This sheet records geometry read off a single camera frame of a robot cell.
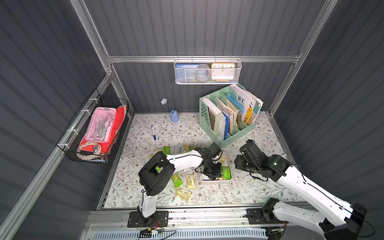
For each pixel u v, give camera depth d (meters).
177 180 0.85
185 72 0.92
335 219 0.38
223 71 0.88
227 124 0.87
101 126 0.72
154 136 1.06
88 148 0.67
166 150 0.99
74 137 0.63
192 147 1.00
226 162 0.94
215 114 0.85
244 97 0.94
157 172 0.51
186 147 0.99
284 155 0.96
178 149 0.97
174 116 1.11
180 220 0.74
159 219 0.74
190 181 0.84
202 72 0.89
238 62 0.89
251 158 0.56
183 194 0.80
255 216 0.73
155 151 0.97
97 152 0.66
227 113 0.88
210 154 0.71
